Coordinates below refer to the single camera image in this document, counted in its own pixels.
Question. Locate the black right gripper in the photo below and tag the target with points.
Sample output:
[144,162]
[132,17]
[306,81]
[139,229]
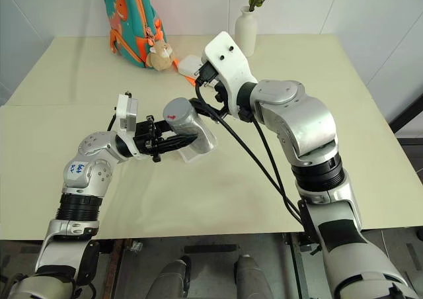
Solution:
[208,74]

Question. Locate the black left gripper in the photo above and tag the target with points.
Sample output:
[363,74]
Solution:
[143,135]

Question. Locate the grey jar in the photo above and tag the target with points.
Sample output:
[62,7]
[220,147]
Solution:
[198,130]

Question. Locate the grey jar lid red mark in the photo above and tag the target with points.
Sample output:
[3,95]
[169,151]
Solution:
[178,112]

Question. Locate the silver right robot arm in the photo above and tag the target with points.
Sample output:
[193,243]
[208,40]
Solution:
[307,137]

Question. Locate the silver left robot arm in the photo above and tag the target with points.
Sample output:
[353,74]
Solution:
[96,176]

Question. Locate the small white box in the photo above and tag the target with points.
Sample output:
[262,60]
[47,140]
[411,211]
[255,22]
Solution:
[189,65]

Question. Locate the brown plush toy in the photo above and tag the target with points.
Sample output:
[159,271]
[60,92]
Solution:
[160,56]

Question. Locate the white ceramic vase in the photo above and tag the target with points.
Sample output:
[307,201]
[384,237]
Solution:
[246,31]

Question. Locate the teal orange children's backpack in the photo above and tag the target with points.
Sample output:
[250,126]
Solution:
[132,21]

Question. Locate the dark rounded shape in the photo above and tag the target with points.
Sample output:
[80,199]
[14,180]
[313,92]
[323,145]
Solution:
[252,277]
[173,279]

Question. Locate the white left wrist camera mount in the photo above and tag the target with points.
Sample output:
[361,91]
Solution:
[127,112]

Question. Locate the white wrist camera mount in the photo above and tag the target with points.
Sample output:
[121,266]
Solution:
[231,61]
[127,112]

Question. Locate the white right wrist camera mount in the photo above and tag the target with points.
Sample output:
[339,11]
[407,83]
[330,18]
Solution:
[231,61]

